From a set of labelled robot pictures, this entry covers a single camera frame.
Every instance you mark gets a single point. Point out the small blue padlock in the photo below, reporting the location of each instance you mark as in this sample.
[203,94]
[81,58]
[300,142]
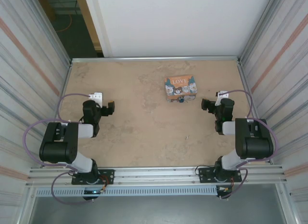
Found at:
[181,100]

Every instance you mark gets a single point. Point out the orange bear print tin box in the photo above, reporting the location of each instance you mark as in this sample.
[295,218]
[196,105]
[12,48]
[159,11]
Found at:
[180,85]

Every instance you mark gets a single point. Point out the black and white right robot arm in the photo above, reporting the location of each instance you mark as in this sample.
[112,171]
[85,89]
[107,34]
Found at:
[257,147]

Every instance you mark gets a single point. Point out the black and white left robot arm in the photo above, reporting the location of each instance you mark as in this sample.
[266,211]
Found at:
[57,149]

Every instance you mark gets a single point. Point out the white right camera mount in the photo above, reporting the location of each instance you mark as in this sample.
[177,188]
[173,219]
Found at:
[221,97]

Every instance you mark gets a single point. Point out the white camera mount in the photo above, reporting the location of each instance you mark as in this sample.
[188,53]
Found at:
[221,97]
[98,97]

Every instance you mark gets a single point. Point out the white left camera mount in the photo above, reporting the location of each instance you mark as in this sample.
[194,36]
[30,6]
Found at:
[98,97]

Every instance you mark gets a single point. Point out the aluminium table side rail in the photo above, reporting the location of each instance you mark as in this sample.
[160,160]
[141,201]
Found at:
[243,75]

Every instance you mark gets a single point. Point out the aluminium table edge rail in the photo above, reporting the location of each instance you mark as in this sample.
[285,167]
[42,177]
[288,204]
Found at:
[154,59]

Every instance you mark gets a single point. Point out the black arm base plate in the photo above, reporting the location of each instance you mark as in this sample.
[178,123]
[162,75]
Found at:
[107,177]
[205,174]

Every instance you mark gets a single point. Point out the long aluminium base rail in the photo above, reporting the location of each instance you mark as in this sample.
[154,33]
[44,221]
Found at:
[156,175]

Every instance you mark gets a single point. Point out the wooden door frame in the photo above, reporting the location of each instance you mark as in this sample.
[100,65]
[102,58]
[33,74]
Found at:
[89,24]

